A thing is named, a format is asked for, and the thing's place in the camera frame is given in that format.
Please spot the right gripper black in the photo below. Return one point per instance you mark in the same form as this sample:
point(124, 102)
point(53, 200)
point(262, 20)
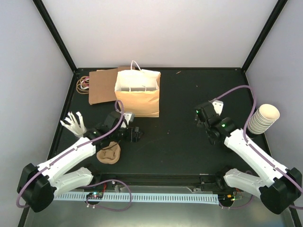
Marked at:
point(198, 119)

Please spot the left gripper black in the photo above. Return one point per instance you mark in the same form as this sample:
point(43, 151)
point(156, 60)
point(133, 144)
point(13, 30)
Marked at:
point(130, 138)

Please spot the cardboard cup carrier stack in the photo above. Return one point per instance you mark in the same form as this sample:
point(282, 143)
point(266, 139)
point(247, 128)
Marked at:
point(110, 154)

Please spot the yellow paper takeout bag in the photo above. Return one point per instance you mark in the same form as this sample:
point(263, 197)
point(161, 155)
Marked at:
point(139, 90)

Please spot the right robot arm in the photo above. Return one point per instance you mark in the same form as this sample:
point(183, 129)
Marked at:
point(277, 186)

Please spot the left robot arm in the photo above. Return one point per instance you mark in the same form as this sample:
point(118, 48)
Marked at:
point(39, 185)

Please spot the stack of paper cups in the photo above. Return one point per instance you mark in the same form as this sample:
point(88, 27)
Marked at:
point(262, 119)

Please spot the brown flat paper bag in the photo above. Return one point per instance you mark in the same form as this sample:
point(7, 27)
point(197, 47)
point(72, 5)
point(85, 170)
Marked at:
point(99, 85)

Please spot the cup of wrapped straws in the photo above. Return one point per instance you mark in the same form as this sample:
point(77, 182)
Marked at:
point(74, 123)

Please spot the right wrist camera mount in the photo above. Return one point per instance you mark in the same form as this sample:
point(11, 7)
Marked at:
point(218, 106)

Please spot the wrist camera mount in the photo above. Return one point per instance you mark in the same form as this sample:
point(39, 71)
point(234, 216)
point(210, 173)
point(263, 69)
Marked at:
point(129, 117)
point(218, 106)

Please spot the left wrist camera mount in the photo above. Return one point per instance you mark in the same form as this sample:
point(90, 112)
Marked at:
point(129, 117)

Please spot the white slotted cable duct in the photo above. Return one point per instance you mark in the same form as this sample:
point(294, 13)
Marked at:
point(139, 197)

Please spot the black frame post right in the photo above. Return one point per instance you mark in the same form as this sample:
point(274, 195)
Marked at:
point(279, 6)

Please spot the black frame post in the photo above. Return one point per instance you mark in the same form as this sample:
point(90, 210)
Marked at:
point(55, 33)
point(279, 6)

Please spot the black frame post left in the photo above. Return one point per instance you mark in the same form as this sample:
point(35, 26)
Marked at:
point(55, 33)

